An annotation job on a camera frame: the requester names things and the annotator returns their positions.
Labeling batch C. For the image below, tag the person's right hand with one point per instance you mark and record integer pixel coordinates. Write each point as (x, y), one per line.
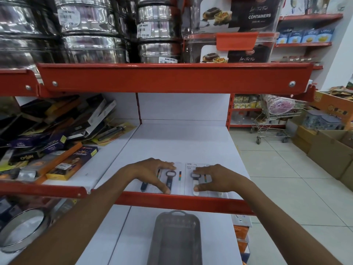
(226, 179)

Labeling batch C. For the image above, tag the person's left hand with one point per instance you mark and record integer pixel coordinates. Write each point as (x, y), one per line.
(143, 173)

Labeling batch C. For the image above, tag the person's right thumb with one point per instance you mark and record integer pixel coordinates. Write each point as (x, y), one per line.
(202, 187)

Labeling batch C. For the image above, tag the person's left thumb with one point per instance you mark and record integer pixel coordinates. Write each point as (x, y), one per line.
(162, 187)

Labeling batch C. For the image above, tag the white bottle opener card pack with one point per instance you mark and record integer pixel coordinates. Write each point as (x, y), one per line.
(188, 182)

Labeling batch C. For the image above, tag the blue bottle opener card pack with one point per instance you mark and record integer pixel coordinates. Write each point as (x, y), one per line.
(179, 185)

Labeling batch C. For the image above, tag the person's left forearm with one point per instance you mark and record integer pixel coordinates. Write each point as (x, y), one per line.
(77, 223)

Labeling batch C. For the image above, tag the person's right forearm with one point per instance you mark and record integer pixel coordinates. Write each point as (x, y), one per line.
(281, 223)

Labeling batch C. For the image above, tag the gray plastic tray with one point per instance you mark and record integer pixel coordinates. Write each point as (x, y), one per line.
(173, 240)

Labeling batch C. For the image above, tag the stack of orange packets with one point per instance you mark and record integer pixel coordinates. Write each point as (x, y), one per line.
(242, 240)

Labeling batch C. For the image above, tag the peeler on yellow card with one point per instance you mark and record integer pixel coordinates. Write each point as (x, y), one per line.
(113, 133)

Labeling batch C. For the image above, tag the orange purple flat box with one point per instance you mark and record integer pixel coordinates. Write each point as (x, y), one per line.
(74, 161)

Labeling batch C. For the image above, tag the row of yellow packets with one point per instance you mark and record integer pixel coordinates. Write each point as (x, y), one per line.
(246, 102)

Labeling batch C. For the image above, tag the metal shopping cart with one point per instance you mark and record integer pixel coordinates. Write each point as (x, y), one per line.
(275, 121)

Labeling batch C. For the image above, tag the small brown cardboard box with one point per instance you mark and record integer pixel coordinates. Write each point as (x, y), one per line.
(302, 139)

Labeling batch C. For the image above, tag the red white store shelf unit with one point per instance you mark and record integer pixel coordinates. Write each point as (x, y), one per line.
(176, 77)

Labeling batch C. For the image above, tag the pink plastic basket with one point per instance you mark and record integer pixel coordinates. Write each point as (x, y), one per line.
(280, 106)

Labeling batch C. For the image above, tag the long orange flat box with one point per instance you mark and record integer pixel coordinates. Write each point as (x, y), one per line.
(52, 161)

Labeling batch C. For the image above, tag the large brown cardboard box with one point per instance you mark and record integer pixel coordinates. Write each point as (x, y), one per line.
(328, 154)

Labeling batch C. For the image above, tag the gray plastic storage containers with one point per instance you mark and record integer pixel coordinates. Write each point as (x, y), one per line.
(321, 121)

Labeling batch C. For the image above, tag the pile of boxed kitchen tools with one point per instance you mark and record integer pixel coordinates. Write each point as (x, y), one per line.
(41, 126)

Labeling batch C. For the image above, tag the clear container with orange clasp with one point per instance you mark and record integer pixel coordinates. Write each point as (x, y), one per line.
(234, 49)
(242, 13)

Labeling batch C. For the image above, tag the round steel sieve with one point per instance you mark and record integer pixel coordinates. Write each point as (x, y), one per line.
(22, 231)

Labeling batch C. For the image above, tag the orange cardboard display box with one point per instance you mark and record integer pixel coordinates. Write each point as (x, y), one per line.
(333, 107)

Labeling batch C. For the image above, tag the blue box with yellow print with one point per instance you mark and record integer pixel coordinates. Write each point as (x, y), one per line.
(309, 36)
(325, 35)
(295, 36)
(281, 37)

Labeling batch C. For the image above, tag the stack of round steel containers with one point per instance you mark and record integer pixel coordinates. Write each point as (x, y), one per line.
(91, 22)

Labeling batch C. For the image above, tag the red background shelf rack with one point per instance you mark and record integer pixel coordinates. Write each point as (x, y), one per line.
(309, 17)

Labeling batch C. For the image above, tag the row of white product boxes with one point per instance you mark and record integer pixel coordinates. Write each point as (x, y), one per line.
(311, 5)

